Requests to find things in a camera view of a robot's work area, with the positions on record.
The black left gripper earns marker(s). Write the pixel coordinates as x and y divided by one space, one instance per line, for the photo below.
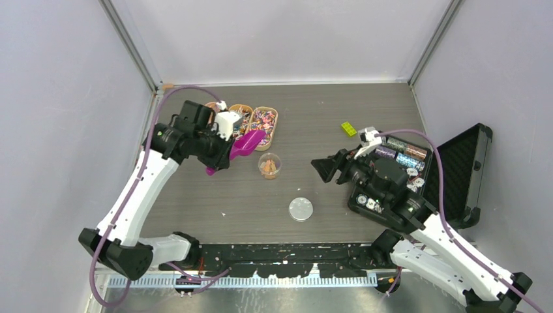
222 159

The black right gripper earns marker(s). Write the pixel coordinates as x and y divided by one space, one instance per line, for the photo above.
326 167

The magenta plastic scoop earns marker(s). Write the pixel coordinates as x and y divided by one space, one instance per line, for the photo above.
246 144

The clear plastic jar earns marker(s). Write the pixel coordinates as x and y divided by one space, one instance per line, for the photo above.
269 165

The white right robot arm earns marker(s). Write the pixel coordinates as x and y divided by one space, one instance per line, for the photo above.
416 237

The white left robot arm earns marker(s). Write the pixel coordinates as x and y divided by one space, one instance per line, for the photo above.
116 241

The pink oval candy tray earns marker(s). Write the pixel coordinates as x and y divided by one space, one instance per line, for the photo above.
214 106

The yellow-green toy brick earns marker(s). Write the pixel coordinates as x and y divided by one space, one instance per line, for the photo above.
348 129

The yellow tray with ball lollipops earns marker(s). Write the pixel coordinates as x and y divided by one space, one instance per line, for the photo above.
246 115

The clear round jar lid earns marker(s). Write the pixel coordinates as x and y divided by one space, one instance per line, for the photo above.
300 209

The tan tray with swirl lollipops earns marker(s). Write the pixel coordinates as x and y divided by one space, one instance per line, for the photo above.
265 119

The black poker chip case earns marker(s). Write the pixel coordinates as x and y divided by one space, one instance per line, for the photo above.
444 180

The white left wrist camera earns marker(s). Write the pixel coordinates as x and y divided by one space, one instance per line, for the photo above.
226 121

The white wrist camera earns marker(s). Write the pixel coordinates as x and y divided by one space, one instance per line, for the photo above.
226 121
370 139

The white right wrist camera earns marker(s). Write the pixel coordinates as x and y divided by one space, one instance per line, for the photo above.
370 139

